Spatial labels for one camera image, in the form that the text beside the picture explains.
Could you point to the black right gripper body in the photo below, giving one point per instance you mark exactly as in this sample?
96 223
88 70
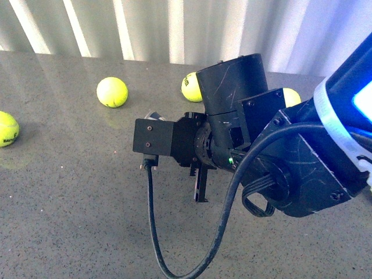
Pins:
191 138

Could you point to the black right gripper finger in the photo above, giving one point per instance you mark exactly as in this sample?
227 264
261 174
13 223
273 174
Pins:
200 183

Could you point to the clear plastic tennis ball can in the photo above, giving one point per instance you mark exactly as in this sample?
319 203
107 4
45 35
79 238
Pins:
153 115

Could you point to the yellow Wilson tennis ball middle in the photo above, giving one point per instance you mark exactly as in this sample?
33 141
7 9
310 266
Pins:
190 88

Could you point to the yellow tennis ball near can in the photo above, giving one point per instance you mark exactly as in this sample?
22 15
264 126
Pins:
291 97

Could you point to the yellow tennis ball far left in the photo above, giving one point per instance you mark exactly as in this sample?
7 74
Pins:
9 129

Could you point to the white pleated curtain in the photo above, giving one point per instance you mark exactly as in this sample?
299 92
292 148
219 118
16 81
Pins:
298 37

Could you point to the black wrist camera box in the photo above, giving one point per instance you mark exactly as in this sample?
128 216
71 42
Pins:
153 137

